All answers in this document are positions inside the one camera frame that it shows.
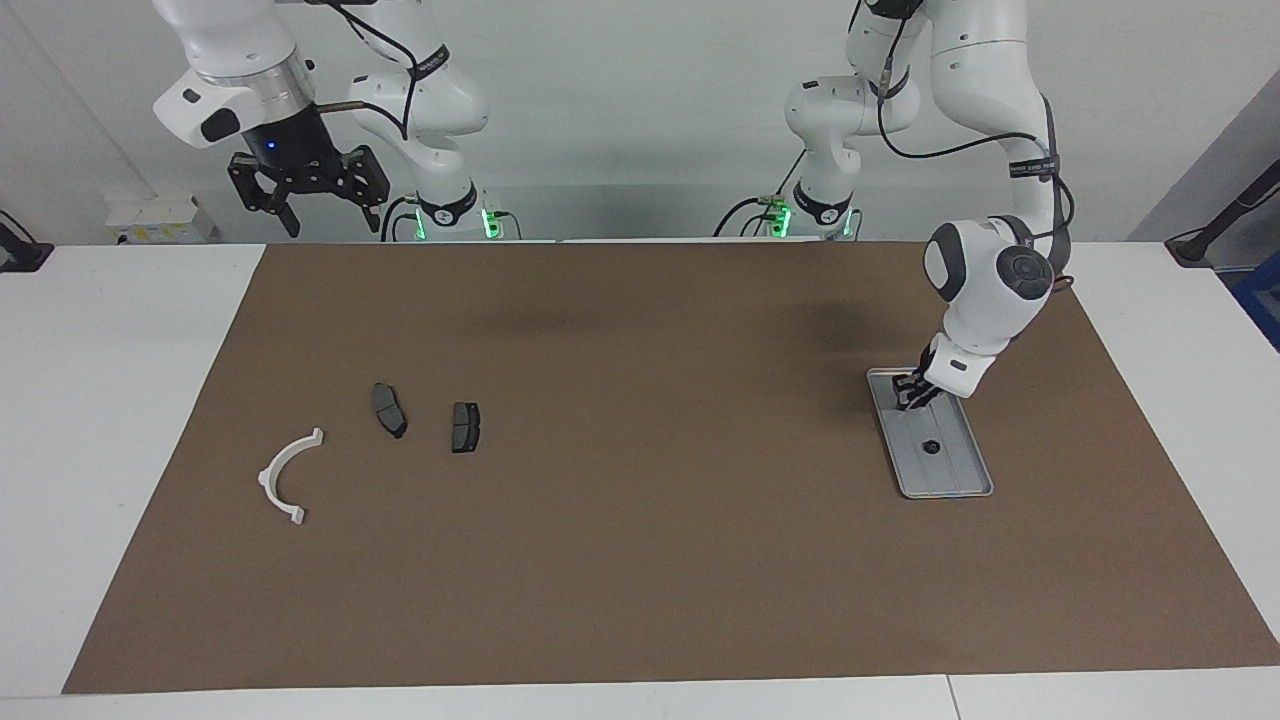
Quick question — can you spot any silver metal tray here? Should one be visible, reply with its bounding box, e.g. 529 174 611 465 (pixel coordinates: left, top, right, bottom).
866 366 995 500

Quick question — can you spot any white box with yellow label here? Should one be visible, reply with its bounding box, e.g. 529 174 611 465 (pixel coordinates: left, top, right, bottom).
105 195 216 246

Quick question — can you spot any black table clamp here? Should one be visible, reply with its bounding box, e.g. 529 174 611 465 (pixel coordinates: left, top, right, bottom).
0 208 54 273

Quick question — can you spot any brown table mat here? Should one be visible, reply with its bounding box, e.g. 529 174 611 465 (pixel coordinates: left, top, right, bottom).
62 240 1280 695

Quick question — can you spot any blue object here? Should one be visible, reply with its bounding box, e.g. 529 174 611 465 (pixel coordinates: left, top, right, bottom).
1232 250 1280 353

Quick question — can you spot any black base cable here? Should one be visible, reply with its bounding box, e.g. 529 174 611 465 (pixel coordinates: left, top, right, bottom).
380 195 421 243
713 150 807 238

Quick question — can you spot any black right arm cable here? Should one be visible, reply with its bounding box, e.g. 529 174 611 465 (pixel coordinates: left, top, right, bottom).
318 0 421 141

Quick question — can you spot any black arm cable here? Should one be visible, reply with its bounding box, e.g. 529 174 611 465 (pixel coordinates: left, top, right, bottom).
318 0 421 141
875 0 1076 293

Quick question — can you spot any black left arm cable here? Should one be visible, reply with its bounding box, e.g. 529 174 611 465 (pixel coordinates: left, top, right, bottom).
875 0 1076 293

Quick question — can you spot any white curved plastic bracket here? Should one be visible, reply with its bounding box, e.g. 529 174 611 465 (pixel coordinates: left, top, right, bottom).
257 427 326 526

